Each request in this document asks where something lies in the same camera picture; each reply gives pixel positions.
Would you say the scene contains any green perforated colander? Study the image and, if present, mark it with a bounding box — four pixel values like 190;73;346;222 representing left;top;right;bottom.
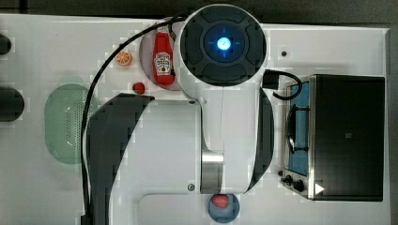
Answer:
44;83;88;164

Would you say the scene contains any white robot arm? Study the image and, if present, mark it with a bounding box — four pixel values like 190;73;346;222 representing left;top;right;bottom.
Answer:
82;4;273;225

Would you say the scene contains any black round pot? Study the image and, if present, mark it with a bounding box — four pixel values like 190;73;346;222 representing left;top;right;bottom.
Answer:
0;86;24;122

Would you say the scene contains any red ketchup bottle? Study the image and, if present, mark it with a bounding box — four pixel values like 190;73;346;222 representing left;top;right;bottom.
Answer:
152;26;175;86

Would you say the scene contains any blue bowl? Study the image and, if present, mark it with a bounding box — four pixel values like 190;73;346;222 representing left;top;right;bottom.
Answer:
207;194;240;223

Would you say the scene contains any grey round plate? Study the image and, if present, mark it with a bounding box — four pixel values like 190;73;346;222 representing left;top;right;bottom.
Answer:
139;26;180;91

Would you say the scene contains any red strawberry in bowl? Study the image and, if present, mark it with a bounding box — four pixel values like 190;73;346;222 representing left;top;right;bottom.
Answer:
211;194;229;209

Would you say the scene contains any black cylinder holder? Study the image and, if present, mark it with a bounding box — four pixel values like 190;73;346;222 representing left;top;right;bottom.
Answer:
0;34;12;55

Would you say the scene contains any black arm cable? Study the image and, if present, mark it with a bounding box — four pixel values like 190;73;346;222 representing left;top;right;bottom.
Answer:
80;16;188;225

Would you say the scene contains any red strawberry toy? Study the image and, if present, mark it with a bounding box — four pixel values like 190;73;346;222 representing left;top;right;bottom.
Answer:
132;82;145;95

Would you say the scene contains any orange slice toy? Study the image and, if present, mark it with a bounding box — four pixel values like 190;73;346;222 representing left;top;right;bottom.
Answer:
115;51;132;67

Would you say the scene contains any black toaster oven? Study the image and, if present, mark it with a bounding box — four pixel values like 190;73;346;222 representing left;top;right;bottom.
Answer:
279;74;385;202

